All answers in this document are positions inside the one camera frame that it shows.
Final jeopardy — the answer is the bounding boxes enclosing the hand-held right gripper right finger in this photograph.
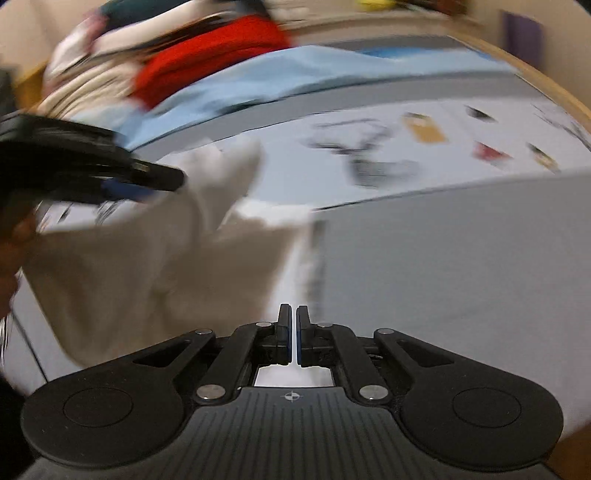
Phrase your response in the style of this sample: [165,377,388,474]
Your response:
[296,305,468,404]

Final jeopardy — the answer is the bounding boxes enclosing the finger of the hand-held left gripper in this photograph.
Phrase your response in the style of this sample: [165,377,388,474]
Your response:
[99,158,186,205]

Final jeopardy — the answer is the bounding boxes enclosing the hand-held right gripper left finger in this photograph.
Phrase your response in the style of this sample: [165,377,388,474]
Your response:
[131,303,293,408]

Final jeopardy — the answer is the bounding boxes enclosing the white garment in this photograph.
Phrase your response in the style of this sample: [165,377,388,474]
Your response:
[16,138,324,384]

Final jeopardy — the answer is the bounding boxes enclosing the person's left hand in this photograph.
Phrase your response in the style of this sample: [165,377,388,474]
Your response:
[0,210,42,319]

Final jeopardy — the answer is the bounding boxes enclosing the white knitted cloth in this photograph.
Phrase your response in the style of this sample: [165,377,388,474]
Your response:
[34,60,144,121]

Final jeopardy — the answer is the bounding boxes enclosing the red cloth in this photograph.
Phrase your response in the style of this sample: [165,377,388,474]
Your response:
[131,14,296,112]

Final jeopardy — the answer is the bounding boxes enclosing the grey bed cover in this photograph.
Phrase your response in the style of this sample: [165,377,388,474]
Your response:
[318,173,591,439]

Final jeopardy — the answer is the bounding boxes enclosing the light blue blanket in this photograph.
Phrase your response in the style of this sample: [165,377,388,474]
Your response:
[115,44,518,151]

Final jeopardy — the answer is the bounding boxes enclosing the lamp print bed sheet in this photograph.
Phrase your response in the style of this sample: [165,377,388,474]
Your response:
[9,99,591,388]

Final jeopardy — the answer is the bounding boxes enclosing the purple board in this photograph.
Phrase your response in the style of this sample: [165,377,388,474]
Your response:
[502,11,542,58]

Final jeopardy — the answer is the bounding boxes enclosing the beige bed frame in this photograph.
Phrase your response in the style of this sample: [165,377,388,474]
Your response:
[295,9,591,121]

